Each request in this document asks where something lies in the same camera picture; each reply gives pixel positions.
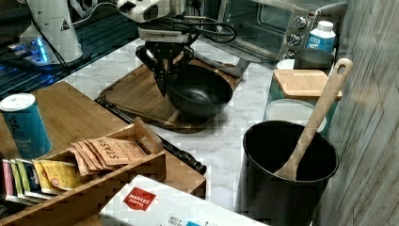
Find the large bamboo cutting board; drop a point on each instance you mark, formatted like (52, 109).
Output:
(69, 115)

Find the small dark metal pot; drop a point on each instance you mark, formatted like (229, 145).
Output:
(308, 58)

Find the wooden tray cutting board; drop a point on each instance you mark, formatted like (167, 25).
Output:
(136, 93)

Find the teal container with wooden lid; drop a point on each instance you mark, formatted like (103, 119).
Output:
(302, 85)

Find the blue salt canister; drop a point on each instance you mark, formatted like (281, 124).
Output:
(23, 119)

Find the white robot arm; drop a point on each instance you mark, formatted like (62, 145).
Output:
(159, 15)

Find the pink tea packet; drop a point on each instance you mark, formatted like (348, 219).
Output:
(8, 178)

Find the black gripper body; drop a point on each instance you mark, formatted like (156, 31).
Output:
(151, 51)

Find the wooden tea organizer box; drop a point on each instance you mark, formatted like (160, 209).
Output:
(87, 200)

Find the silver toaster oven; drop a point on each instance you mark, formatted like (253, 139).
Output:
(271, 30)

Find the black bowl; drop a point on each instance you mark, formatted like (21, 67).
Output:
(199, 93)

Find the white Market Pantry box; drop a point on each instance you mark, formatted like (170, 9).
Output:
(145, 202)

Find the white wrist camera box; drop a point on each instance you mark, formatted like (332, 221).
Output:
(162, 35)

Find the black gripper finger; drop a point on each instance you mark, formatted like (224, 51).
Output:
(160, 75)
(174, 70)

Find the wooden spoon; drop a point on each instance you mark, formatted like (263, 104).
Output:
(335, 82)

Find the white blue plastic bottle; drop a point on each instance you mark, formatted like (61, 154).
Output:
(322, 37)

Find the yellow tea packet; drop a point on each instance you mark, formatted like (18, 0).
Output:
(57, 177)

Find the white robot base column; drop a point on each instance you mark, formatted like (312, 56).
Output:
(51, 26)

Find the brown tea packets stack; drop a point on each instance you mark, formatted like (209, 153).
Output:
(104, 153)

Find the black rod handle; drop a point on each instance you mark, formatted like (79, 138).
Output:
(184, 156)

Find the small white cup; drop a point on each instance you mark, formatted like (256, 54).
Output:
(286, 64)

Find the green tea packet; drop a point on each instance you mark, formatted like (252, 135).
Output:
(20, 170)

